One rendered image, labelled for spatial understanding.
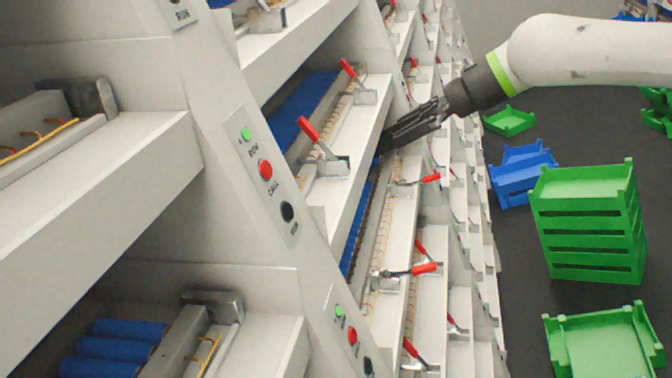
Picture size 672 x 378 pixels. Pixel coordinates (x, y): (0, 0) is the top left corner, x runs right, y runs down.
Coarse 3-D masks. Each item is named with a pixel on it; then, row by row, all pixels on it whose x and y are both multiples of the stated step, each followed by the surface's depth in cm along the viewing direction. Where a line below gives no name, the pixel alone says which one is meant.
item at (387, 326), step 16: (416, 144) 107; (400, 160) 107; (416, 160) 106; (400, 176) 100; (416, 176) 100; (416, 192) 94; (400, 208) 90; (416, 208) 91; (384, 224) 86; (400, 224) 85; (416, 224) 92; (384, 240) 81; (400, 240) 81; (384, 256) 78; (400, 256) 77; (352, 272) 75; (400, 288) 71; (384, 304) 68; (400, 304) 68; (368, 320) 66; (384, 320) 66; (400, 320) 65; (384, 336) 63; (400, 336) 65; (384, 352) 56; (400, 352) 65
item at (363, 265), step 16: (384, 160) 102; (384, 176) 96; (384, 192) 91; (384, 208) 88; (368, 224) 82; (368, 240) 78; (368, 256) 74; (368, 272) 73; (352, 288) 68; (368, 304) 67
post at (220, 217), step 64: (0, 0) 33; (64, 0) 32; (128, 0) 31; (192, 0) 38; (192, 64) 36; (256, 128) 42; (192, 192) 38; (256, 192) 39; (128, 256) 43; (192, 256) 41; (256, 256) 40; (320, 256) 47; (320, 320) 44
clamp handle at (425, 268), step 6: (426, 264) 68; (432, 264) 68; (390, 270) 70; (408, 270) 69; (414, 270) 68; (420, 270) 68; (426, 270) 68; (432, 270) 68; (390, 276) 70; (396, 276) 70; (402, 276) 69
